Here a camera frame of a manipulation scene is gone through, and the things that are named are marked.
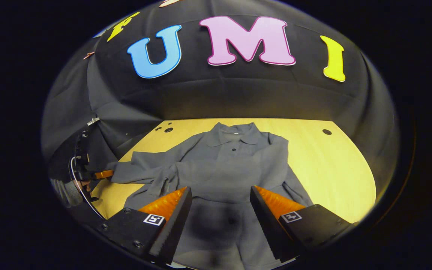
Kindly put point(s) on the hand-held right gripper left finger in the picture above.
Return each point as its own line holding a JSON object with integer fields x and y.
{"x": 174, "y": 228}

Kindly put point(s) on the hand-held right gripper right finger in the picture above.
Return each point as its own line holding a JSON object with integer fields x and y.
{"x": 266, "y": 228}

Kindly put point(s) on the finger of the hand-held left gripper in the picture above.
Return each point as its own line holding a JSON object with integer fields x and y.
{"x": 104, "y": 174}

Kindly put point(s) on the grey button-up shirt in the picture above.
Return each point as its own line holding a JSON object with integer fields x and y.
{"x": 219, "y": 168}

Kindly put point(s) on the small white clip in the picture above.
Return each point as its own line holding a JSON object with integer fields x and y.
{"x": 93, "y": 121}

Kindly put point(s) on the small pink clip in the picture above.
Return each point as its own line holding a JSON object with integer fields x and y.
{"x": 89, "y": 55}

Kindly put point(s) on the black backdrop cloth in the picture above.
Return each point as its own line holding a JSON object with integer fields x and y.
{"x": 238, "y": 93}

